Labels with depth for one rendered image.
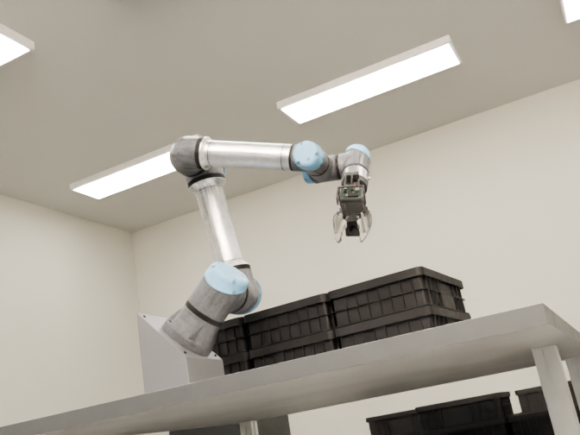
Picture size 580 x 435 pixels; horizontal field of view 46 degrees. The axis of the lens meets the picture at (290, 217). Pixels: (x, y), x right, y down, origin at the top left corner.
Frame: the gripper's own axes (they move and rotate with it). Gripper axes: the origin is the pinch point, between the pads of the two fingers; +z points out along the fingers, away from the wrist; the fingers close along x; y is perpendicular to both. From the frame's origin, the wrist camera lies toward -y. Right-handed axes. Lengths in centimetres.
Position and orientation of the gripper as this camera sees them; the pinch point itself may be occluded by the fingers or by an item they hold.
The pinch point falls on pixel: (349, 241)
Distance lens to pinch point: 177.0
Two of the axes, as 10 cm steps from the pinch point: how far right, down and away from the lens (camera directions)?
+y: -1.7, -7.5, -6.4
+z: -1.3, 6.6, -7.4
